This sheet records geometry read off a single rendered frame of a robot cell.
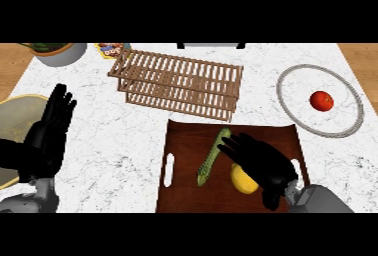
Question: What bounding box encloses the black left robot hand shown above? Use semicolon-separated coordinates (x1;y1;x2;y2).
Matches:
0;83;78;184

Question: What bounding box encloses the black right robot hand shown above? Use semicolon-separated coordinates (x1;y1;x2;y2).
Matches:
216;132;300;212

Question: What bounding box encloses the yellow lemon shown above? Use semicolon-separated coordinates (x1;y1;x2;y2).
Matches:
230;162;260;195

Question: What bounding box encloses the dark brown wooden tray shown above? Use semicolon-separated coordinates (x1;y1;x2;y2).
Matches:
155;119;313;214

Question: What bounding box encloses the wooden tiered shelf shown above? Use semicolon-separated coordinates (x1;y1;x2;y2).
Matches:
106;48;245;123

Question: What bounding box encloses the olive yellow-rimmed plate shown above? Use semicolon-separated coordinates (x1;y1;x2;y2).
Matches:
0;94;52;191

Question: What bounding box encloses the green cucumber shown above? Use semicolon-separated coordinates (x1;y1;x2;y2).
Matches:
196;127;233;187

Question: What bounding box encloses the white plate with grey rim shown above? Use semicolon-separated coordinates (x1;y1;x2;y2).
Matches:
275;63;366;139

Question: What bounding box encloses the red tomato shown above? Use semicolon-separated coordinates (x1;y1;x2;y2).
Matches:
309;90;335;113

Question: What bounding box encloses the grey potted plant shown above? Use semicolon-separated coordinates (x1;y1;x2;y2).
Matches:
18;43;89;68

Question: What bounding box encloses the colourful snack packet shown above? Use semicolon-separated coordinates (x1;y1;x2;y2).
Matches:
94;43;133;61

